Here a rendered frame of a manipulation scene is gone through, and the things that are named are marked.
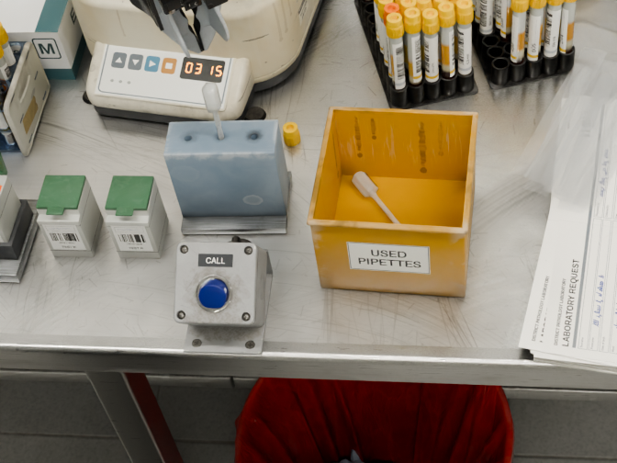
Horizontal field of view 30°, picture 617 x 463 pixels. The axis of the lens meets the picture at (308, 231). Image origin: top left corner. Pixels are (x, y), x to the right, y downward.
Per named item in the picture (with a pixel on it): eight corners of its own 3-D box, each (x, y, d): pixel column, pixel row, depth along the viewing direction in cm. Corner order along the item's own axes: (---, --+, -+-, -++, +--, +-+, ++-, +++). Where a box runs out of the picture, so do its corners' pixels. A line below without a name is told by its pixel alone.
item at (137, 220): (119, 258, 109) (101, 214, 103) (129, 218, 111) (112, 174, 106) (161, 259, 108) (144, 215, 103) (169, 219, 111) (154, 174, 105)
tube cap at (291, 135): (283, 147, 115) (280, 133, 113) (285, 134, 116) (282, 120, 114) (299, 147, 115) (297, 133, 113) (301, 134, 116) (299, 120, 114)
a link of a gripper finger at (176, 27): (187, 96, 101) (160, 22, 93) (165, 54, 104) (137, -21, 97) (220, 83, 101) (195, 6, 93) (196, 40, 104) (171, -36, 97)
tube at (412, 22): (404, 96, 116) (399, 15, 108) (412, 85, 117) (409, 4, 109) (419, 102, 116) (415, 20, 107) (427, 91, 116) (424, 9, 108)
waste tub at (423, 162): (318, 290, 104) (306, 223, 96) (338, 175, 112) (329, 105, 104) (466, 300, 102) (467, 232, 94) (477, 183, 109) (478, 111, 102)
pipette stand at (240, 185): (182, 235, 109) (161, 168, 101) (192, 178, 114) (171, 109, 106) (286, 234, 108) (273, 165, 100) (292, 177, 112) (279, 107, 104)
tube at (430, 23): (443, 95, 116) (442, 16, 108) (428, 100, 116) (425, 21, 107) (436, 84, 117) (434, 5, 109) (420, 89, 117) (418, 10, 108)
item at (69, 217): (53, 256, 110) (32, 213, 104) (64, 217, 112) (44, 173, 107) (94, 257, 109) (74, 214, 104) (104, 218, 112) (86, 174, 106)
